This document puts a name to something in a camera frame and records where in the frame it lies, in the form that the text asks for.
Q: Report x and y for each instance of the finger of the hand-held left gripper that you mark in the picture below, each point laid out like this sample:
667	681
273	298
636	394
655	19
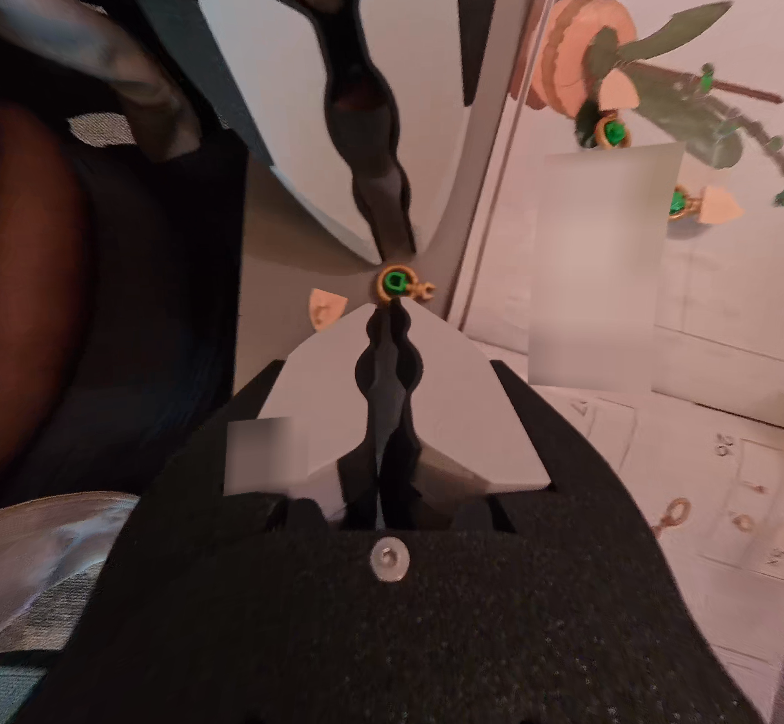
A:
429	124
275	93

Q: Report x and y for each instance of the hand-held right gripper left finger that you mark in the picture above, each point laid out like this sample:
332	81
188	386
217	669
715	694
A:
324	381

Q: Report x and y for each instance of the brick set instruction booklet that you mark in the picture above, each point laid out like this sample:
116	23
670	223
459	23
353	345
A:
704	369

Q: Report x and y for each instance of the person's left forearm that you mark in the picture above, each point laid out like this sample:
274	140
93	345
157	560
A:
55	7

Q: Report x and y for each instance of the small tan wedge piece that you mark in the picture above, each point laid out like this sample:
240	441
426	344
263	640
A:
324	307

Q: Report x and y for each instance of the person's left hand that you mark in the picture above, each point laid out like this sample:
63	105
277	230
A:
159	117

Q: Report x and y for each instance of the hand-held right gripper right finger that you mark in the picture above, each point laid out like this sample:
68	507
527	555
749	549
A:
471	418

